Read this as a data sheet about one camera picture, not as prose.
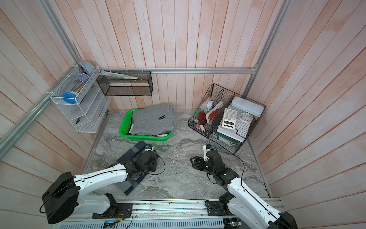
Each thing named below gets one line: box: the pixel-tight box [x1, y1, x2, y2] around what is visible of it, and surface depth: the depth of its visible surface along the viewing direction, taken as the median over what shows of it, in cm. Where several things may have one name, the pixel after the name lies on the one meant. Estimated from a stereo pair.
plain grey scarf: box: [130, 104, 176, 136], surface depth 99 cm
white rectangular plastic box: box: [231, 96, 265, 117], surface depth 94 cm
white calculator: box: [221, 108, 237, 131], surface depth 87 cm
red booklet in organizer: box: [197, 110, 207, 125], surface depth 109 cm
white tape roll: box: [239, 112, 254, 124], surface depth 90 cm
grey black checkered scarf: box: [128, 122, 173, 137], surface depth 95 cm
